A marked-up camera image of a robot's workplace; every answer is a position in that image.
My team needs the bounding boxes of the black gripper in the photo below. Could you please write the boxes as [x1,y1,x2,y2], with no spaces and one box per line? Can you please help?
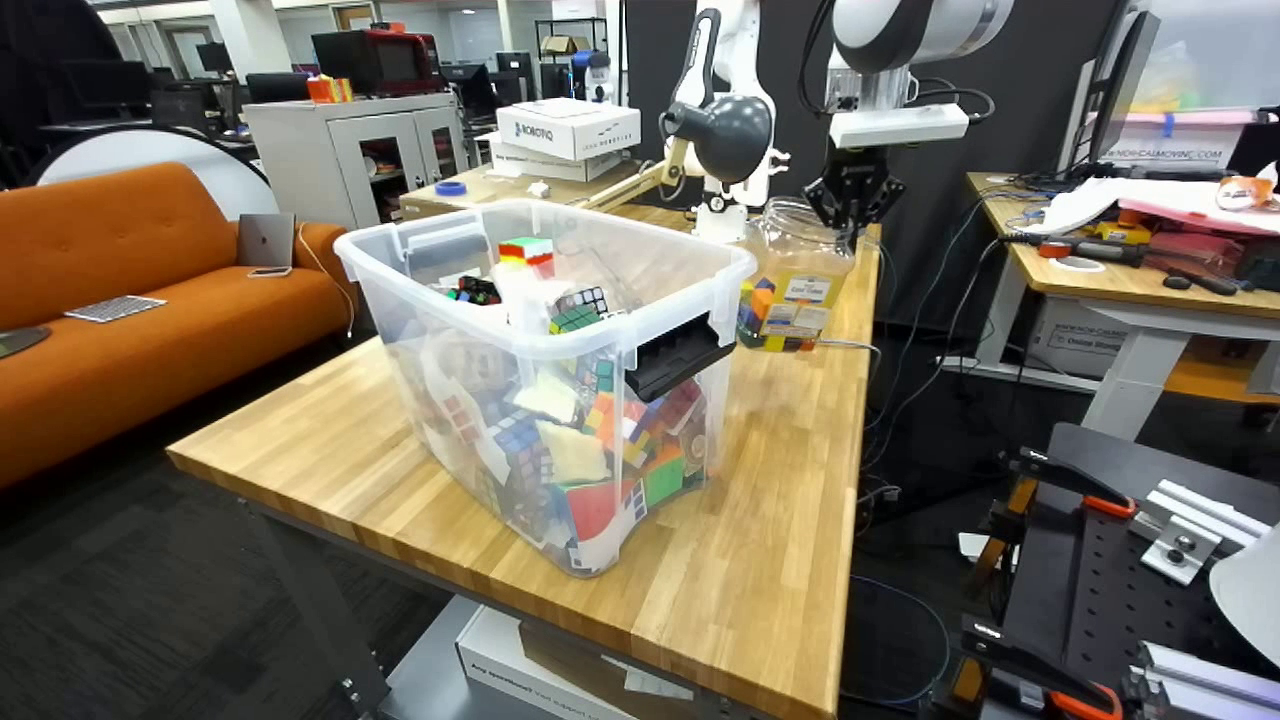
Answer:
[800,145,909,251]

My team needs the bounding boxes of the clear jar with coloured cubes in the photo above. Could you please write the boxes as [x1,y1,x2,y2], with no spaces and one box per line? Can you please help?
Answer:
[737,194,858,356]

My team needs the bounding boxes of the orange small container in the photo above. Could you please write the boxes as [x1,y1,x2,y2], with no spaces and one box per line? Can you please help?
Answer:
[304,69,359,106]

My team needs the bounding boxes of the gray desk lamp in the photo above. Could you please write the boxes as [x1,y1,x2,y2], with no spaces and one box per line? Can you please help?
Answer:
[584,91,779,215]

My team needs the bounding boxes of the white papers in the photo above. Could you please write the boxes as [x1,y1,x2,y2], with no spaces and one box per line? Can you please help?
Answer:
[1014,171,1130,245]

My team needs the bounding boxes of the red and black tool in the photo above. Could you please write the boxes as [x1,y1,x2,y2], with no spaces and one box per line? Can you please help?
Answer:
[1036,232,1242,301]

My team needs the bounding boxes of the black computer monitor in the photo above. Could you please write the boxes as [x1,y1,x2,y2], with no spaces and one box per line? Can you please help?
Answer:
[1054,4,1162,183]

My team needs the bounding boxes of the wooden desk with white legs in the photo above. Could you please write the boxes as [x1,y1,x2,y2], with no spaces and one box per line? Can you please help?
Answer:
[969,166,1280,446]

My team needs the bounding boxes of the green white puzzle cube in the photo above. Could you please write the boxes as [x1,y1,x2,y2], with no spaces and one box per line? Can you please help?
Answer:
[545,285,615,334]

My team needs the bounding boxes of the white cardboard box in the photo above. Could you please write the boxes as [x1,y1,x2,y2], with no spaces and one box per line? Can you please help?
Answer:
[492,94,645,165]

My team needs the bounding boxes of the flat white box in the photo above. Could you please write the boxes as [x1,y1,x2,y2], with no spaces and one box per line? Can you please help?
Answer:
[488,145,630,186]

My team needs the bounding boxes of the multicoloured puzzle cube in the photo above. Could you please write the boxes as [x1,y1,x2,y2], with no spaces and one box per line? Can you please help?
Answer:
[492,232,559,280]

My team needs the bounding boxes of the pink folder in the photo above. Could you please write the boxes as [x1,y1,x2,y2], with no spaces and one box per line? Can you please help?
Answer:
[1116,183,1280,261]

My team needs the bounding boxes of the large clear plastic bin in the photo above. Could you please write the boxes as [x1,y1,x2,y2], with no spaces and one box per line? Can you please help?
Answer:
[331,194,760,580]

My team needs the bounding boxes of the black puzzle cube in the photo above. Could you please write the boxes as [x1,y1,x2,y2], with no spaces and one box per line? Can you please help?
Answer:
[444,269,505,308]

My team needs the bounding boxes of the black perforated board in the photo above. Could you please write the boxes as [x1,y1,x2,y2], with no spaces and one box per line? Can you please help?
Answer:
[995,418,1168,699]

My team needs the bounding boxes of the black appliance box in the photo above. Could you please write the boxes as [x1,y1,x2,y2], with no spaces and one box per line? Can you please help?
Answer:
[307,22,449,100]

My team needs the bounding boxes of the white cabinet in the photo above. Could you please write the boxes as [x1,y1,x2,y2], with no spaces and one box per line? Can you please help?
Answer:
[238,88,473,232]

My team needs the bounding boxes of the white box under table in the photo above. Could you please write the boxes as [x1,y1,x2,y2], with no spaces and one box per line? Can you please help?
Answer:
[451,602,701,720]

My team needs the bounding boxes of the gray round plate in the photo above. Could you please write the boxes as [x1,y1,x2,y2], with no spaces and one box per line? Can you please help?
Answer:
[1204,525,1280,672]

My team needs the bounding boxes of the gray laptop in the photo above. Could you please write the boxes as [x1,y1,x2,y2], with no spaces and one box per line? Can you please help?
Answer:
[235,206,301,280]

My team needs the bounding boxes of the white round chair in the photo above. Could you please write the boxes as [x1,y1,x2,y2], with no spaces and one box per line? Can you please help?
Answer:
[31,125,284,222]

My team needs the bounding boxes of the flat gray pad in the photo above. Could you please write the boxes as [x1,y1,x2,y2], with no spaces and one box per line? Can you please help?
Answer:
[62,290,172,327]

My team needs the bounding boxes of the orange sofa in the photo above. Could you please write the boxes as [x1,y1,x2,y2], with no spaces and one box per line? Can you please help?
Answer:
[0,155,366,493]

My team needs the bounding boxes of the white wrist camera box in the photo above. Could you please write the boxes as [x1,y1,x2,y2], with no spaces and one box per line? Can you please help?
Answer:
[825,100,975,153]

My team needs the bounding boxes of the orange handled black clamp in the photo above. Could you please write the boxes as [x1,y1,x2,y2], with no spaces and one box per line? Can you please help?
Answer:
[947,622,1130,720]
[1003,446,1144,527]

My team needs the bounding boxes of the blue cable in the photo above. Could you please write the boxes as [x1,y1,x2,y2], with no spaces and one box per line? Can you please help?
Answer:
[836,572,958,716]

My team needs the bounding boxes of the aluminium extrusion bracket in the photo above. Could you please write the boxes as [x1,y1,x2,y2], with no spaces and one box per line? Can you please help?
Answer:
[1130,474,1273,590]

